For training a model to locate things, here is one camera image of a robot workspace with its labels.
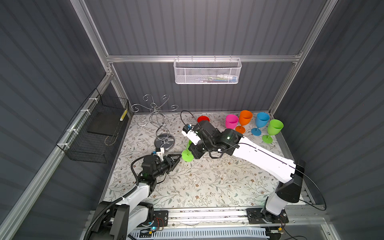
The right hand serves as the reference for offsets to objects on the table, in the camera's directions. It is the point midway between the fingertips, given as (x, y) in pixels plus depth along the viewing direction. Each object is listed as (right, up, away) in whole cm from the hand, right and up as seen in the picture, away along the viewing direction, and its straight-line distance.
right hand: (190, 150), depth 71 cm
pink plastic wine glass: (+27, +15, +27) cm, 40 cm away
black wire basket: (-48, +6, +2) cm, 49 cm away
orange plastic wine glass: (+36, +17, +28) cm, 48 cm away
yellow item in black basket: (-37, +18, +11) cm, 42 cm away
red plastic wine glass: (+8, +17, +26) cm, 32 cm away
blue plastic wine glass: (+46, +15, +25) cm, 55 cm away
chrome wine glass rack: (-20, +2, +29) cm, 35 cm away
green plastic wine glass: (+52, +11, +21) cm, 57 cm away
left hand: (-5, -6, +11) cm, 13 cm away
